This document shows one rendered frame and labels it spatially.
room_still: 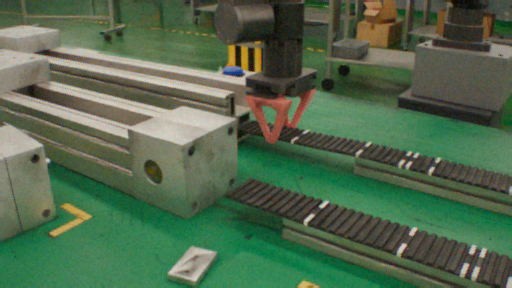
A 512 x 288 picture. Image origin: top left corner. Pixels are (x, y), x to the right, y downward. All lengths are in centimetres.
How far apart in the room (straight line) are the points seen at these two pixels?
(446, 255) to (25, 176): 45
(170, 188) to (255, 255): 13
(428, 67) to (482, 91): 12
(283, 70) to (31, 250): 39
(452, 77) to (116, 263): 76
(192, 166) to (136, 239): 10
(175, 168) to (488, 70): 68
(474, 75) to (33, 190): 82
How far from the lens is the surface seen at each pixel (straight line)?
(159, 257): 51
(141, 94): 84
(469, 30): 105
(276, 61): 67
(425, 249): 48
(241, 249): 51
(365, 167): 67
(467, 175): 64
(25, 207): 58
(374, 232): 49
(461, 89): 104
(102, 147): 64
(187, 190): 55
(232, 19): 62
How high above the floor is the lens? 108
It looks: 23 degrees down
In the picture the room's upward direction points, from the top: straight up
